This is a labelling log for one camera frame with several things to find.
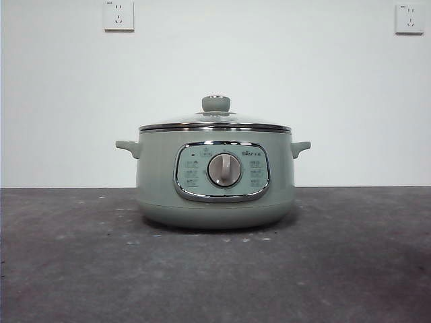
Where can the white wall socket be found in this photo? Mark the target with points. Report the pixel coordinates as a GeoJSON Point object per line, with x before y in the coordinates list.
{"type": "Point", "coordinates": [409, 19]}
{"type": "Point", "coordinates": [118, 17]}

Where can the pale green electric cooking pot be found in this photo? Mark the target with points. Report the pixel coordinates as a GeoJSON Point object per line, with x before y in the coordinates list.
{"type": "Point", "coordinates": [158, 188]}

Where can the glass lid with green knob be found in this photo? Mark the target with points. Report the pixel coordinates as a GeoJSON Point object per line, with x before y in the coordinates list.
{"type": "Point", "coordinates": [216, 102]}

